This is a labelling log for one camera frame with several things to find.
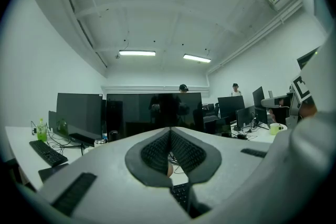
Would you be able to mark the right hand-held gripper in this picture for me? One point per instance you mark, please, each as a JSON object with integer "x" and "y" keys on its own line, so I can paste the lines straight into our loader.
{"x": 302, "y": 86}

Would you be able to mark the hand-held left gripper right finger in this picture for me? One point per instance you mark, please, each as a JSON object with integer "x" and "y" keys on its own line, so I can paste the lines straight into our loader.
{"x": 231, "y": 165}

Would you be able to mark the small black keyboard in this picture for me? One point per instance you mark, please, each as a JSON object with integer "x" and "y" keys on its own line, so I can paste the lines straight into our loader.
{"x": 48, "y": 152}

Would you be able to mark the green drink bottle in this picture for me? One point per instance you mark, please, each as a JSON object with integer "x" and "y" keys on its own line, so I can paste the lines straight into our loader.
{"x": 41, "y": 132}

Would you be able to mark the black mouse pad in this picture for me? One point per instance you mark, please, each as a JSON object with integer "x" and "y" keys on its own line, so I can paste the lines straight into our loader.
{"x": 52, "y": 172}

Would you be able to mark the small dark tablet screen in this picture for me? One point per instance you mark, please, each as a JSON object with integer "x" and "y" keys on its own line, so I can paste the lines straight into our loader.
{"x": 52, "y": 121}

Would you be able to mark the black charger brick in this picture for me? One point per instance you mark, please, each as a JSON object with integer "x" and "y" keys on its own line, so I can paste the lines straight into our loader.
{"x": 33, "y": 131}

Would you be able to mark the ceiling tube light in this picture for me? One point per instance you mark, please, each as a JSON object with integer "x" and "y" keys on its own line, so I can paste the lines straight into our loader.
{"x": 197, "y": 58}
{"x": 137, "y": 53}

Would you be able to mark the pale green mug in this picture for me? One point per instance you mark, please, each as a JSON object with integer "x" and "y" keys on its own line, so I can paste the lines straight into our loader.
{"x": 275, "y": 129}

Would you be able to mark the person's right hand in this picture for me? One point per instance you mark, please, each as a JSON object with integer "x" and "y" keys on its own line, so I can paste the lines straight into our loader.
{"x": 307, "y": 110}

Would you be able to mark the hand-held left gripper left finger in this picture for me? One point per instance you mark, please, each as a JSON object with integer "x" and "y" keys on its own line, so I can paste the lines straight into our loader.
{"x": 110, "y": 178}

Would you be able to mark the wide black monitor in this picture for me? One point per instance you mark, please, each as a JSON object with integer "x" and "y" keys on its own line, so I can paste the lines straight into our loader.
{"x": 155, "y": 112}

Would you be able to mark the large black keyboard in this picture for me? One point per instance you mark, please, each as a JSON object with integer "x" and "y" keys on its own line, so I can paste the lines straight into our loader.
{"x": 181, "y": 194}

